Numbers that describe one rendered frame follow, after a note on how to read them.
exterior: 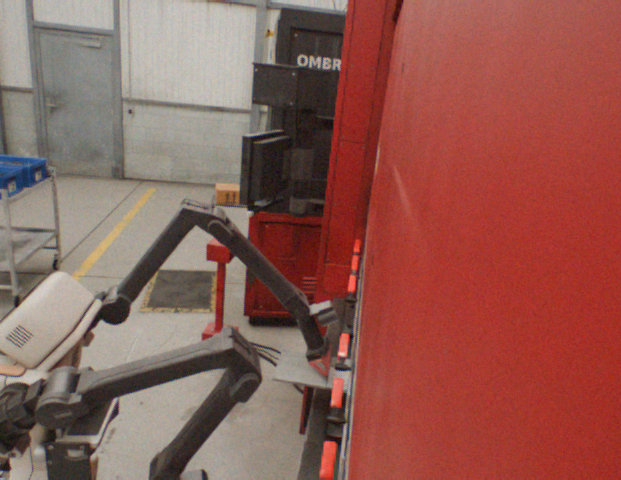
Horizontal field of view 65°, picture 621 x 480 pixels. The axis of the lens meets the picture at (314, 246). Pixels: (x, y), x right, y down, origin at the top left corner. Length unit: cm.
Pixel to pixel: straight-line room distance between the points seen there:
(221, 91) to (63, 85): 237
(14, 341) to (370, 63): 169
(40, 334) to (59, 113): 761
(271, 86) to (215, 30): 581
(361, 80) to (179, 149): 636
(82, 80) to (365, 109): 674
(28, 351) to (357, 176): 154
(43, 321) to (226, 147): 723
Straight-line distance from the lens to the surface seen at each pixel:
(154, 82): 837
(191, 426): 121
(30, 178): 457
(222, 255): 329
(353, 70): 225
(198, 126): 831
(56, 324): 123
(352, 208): 232
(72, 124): 870
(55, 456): 140
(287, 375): 163
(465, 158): 18
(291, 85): 243
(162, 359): 108
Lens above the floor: 191
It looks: 19 degrees down
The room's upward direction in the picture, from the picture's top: 6 degrees clockwise
